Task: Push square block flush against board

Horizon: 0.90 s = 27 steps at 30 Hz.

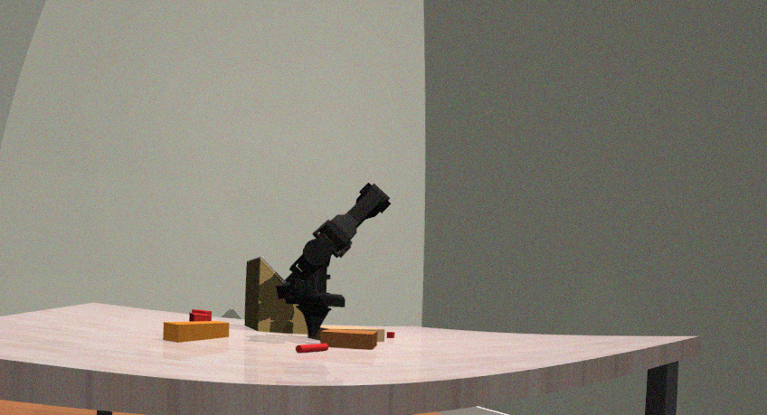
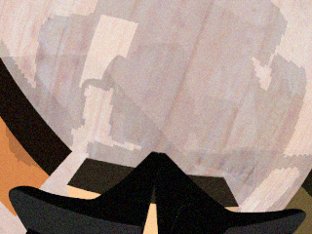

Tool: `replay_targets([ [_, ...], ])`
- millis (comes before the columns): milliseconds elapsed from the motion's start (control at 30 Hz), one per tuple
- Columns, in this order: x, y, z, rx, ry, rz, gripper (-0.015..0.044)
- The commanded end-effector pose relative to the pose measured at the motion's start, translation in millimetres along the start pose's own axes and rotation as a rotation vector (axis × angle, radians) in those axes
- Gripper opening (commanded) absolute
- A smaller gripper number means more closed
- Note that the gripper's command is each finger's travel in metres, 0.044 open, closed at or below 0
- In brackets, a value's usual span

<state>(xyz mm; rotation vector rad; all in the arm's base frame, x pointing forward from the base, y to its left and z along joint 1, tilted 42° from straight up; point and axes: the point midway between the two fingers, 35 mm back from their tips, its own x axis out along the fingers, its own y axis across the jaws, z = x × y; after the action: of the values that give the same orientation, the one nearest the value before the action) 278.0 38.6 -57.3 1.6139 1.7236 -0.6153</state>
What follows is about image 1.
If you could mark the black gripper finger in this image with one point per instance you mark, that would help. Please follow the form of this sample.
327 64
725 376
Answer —
316 315
305 315

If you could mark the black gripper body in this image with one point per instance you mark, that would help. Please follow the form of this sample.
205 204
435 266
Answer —
319 296

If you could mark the red cylinder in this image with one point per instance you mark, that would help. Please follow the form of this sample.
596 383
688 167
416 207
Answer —
304 348

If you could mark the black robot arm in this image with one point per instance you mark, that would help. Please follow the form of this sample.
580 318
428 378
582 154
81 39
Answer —
333 236

